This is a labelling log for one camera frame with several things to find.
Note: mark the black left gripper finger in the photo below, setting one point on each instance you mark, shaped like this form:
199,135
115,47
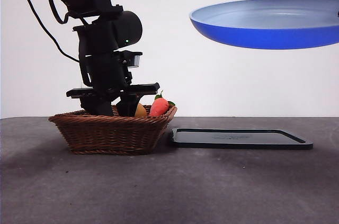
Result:
128,106
99,107

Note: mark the blue round plate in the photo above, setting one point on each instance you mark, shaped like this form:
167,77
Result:
265,33

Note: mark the yellow-brown potato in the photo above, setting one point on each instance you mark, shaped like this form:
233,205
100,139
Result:
141,111

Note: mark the brown wicker basket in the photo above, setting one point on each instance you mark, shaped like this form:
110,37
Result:
106,135

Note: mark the orange toy carrot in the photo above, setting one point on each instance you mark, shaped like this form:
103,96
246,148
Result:
159,107

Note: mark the black rectangular tray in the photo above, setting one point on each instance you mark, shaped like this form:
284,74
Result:
238,139

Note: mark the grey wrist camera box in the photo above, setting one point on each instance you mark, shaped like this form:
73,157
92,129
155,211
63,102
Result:
133,59

